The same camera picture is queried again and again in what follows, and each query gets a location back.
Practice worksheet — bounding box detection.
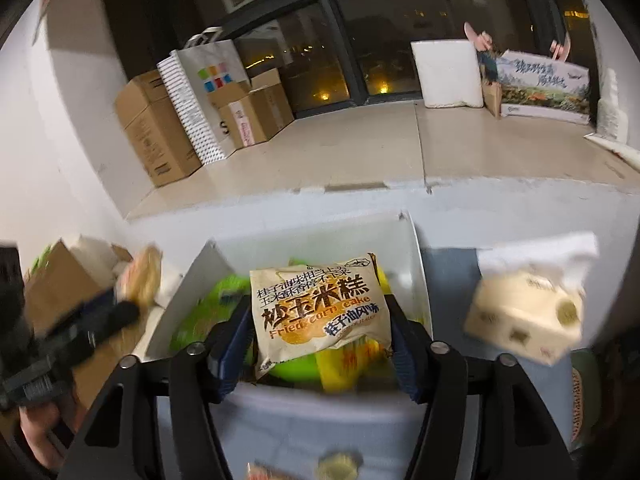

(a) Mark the yellow snack bag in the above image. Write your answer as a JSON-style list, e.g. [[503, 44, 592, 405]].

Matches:
[[308, 252, 392, 393]]

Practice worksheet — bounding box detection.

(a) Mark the beige fried corn cake bag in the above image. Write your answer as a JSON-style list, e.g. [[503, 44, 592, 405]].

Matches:
[[250, 252, 392, 391]]

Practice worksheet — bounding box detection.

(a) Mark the green snack bag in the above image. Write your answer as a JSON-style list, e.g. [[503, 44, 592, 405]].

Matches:
[[169, 274, 320, 384]]

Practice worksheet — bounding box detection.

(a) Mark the small beige snack pack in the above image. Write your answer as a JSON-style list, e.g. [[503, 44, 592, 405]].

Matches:
[[115, 245, 163, 312]]

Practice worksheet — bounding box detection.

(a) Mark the person's left hand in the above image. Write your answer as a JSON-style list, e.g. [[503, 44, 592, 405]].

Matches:
[[20, 402, 64, 472]]

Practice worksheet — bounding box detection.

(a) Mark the white open storage box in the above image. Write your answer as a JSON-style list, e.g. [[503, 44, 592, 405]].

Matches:
[[131, 209, 436, 396]]

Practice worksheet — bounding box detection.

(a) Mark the brown cardboard box on sofa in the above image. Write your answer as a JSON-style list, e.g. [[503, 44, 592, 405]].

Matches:
[[25, 235, 144, 406]]

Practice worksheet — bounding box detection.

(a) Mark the beige tissue box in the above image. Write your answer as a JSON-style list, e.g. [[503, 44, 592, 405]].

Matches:
[[463, 232, 599, 365]]

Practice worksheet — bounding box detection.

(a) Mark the tall brown cardboard box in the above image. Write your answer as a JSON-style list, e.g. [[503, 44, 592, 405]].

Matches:
[[114, 70, 202, 188]]

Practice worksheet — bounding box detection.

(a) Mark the small open cardboard box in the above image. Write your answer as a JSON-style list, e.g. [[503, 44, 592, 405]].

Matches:
[[208, 68, 294, 148]]

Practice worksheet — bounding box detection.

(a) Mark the white dotted paper bag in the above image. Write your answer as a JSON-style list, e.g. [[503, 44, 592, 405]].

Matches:
[[157, 26, 247, 165]]

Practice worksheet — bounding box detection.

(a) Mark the white foam box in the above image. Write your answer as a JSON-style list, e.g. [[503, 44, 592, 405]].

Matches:
[[411, 40, 484, 108]]

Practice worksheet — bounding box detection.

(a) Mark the printed landscape carton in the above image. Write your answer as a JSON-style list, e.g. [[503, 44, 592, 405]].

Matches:
[[496, 51, 590, 125]]

